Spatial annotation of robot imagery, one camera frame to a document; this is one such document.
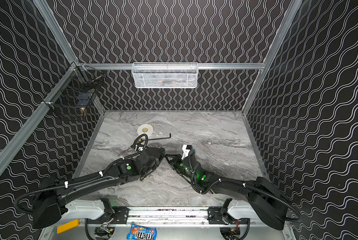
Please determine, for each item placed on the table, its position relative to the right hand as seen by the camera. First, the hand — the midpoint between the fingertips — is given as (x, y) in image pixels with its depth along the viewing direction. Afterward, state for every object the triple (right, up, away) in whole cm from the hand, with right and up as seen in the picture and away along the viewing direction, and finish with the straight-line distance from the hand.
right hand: (163, 156), depth 76 cm
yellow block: (-44, -31, -6) cm, 54 cm away
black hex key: (-5, +7, +27) cm, 29 cm away
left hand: (+4, +2, -1) cm, 5 cm away
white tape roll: (-17, +14, +34) cm, 41 cm away
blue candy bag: (-10, -34, -7) cm, 36 cm away
